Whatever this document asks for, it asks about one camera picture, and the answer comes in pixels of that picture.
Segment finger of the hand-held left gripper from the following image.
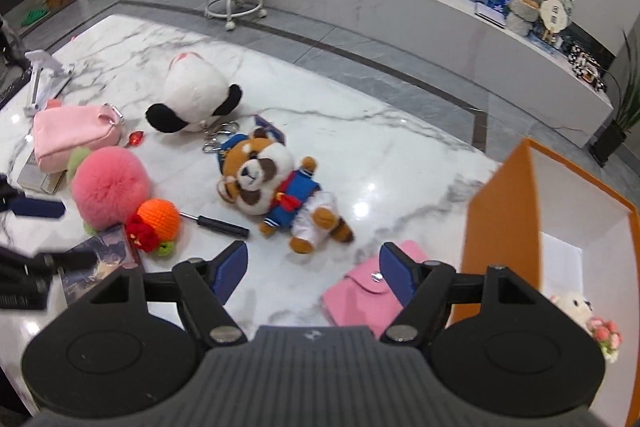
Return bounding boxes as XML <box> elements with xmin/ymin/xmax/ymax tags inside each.
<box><xmin>0</xmin><ymin>174</ymin><xmax>67</xmax><ymax>221</ymax></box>
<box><xmin>0</xmin><ymin>246</ymin><xmax>99</xmax><ymax>279</ymax></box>

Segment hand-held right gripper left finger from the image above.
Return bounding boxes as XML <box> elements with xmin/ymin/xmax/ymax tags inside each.
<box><xmin>120</xmin><ymin>240</ymin><xmax>250</xmax><ymax>348</ymax></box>

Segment dark picture booklet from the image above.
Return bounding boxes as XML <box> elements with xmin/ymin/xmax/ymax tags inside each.
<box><xmin>60</xmin><ymin>224</ymin><xmax>144</xmax><ymax>308</ymax></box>

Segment white marble tv cabinet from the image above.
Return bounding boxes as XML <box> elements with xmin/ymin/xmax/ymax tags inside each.
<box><xmin>107</xmin><ymin>0</ymin><xmax>615</xmax><ymax>148</ymax></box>

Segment red panda plush sailor outfit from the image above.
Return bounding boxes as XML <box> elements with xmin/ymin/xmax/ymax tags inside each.
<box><xmin>216</xmin><ymin>114</ymin><xmax>356</xmax><ymax>256</ymax></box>

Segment pink felt pouch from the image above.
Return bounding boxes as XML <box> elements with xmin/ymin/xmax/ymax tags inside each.
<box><xmin>321</xmin><ymin>240</ymin><xmax>436</xmax><ymax>327</ymax></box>

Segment small white bear charm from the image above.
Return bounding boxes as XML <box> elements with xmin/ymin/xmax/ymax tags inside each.
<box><xmin>550</xmin><ymin>291</ymin><xmax>624</xmax><ymax>364</ymax></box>

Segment potted grass plant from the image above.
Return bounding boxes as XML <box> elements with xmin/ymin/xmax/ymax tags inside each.
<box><xmin>589</xmin><ymin>29</ymin><xmax>640</xmax><ymax>168</ymax></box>

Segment pink fluffy peach plush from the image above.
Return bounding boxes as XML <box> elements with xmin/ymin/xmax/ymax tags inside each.
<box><xmin>66</xmin><ymin>146</ymin><xmax>151</xmax><ymax>236</ymax></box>

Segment black white checkered plush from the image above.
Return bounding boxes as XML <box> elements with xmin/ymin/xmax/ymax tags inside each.
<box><xmin>569</xmin><ymin>44</ymin><xmax>609</xmax><ymax>94</ymax></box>

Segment grey knit basket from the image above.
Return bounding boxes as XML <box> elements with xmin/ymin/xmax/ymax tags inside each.
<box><xmin>504</xmin><ymin>0</ymin><xmax>544</xmax><ymax>38</ymax></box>

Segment orange crochet fruit charm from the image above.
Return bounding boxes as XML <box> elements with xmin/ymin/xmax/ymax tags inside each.
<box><xmin>125</xmin><ymin>200</ymin><xmax>182</xmax><ymax>258</ymax></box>

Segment pink plush pouch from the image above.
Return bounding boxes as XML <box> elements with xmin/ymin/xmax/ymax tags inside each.
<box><xmin>32</xmin><ymin>103</ymin><xmax>125</xmax><ymax>172</ymax></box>

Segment orange cardboard box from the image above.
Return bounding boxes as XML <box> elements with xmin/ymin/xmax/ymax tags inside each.
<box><xmin>447</xmin><ymin>138</ymin><xmax>640</xmax><ymax>388</ymax></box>

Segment small beige box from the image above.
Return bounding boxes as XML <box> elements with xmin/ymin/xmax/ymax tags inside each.
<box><xmin>17</xmin><ymin>154</ymin><xmax>69</xmax><ymax>194</ymax></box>

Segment green slippers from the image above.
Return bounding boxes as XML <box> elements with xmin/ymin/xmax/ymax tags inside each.
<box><xmin>20</xmin><ymin>6</ymin><xmax>51</xmax><ymax>28</ymax></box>

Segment black handled screwdriver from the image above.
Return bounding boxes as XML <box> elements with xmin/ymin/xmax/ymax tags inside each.
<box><xmin>180</xmin><ymin>211</ymin><xmax>250</xmax><ymax>239</ymax></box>

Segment white tablet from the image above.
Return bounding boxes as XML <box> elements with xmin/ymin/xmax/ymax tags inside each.
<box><xmin>473</xmin><ymin>1</ymin><xmax>507</xmax><ymax>30</ymax></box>

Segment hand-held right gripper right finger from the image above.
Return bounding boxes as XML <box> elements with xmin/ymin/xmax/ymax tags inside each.
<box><xmin>378</xmin><ymin>242</ymin><xmax>544</xmax><ymax>348</ymax></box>

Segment black and white panda plush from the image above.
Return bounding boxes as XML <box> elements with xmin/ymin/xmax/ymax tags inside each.
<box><xmin>145</xmin><ymin>52</ymin><xmax>244</xmax><ymax>136</ymax></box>

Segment white phone stand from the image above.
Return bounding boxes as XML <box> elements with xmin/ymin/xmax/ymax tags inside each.
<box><xmin>22</xmin><ymin>50</ymin><xmax>76</xmax><ymax>116</ymax></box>

